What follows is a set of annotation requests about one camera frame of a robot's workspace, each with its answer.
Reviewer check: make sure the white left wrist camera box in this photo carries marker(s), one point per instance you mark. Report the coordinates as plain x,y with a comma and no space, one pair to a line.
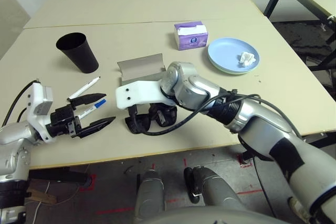
39,103

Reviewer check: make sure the white tissue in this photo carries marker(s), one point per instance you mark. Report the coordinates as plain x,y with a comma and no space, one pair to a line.
246,58

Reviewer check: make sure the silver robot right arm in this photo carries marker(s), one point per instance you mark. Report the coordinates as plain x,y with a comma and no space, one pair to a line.
249,113

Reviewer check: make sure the purple tissue pack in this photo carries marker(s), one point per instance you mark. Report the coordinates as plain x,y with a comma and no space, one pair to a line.
191,41

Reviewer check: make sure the light blue plate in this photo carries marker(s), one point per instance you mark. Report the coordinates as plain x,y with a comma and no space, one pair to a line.
225,53

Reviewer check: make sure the grey robot right leg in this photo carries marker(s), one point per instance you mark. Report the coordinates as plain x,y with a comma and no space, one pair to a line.
218,190

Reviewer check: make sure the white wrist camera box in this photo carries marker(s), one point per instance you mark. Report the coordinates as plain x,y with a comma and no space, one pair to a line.
39,103
139,94

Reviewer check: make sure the grey robot leg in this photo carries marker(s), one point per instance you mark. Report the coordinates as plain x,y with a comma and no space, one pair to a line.
149,195
218,190

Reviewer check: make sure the grey glasses case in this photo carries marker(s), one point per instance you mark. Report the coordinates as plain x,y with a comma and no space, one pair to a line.
141,66

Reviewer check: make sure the white tie on side table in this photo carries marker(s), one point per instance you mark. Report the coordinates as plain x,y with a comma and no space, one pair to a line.
330,18

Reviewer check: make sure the light green plate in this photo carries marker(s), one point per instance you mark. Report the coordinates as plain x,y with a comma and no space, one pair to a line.
231,73

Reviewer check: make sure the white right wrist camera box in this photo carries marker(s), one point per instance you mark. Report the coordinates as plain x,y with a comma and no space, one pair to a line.
139,94

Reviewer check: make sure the white pen with black tip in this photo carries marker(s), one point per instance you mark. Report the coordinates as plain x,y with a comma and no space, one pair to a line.
86,86

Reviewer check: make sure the white marker with blue cap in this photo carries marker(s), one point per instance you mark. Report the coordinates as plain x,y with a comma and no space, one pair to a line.
98,104

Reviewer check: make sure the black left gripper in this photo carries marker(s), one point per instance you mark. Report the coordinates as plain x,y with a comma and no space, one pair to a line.
64,121

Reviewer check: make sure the grey robot torso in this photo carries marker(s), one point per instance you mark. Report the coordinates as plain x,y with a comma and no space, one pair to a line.
210,216

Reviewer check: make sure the black plastic cup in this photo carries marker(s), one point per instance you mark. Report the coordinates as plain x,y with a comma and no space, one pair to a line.
78,53

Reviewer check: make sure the grey robot left leg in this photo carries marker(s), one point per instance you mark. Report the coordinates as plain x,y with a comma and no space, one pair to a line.
149,195

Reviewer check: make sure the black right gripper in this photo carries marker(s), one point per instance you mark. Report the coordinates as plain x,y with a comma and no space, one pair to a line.
164,115

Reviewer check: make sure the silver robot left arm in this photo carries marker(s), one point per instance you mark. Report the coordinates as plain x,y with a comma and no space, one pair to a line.
13,150

